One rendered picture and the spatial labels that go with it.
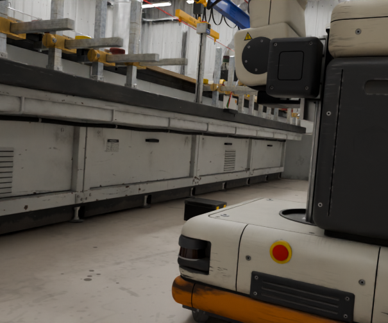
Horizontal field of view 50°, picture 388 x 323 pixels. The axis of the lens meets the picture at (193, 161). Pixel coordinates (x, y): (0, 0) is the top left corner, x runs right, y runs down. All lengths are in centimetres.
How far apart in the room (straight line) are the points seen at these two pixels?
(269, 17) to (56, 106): 94
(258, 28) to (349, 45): 32
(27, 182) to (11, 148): 18
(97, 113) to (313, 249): 127
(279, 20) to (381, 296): 73
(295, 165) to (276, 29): 464
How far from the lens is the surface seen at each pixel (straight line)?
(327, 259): 96
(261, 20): 123
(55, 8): 177
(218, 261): 104
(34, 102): 169
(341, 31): 100
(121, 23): 731
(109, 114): 201
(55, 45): 173
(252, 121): 360
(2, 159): 189
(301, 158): 575
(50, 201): 206
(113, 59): 192
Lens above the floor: 49
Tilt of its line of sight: 4 degrees down
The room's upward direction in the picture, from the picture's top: 4 degrees clockwise
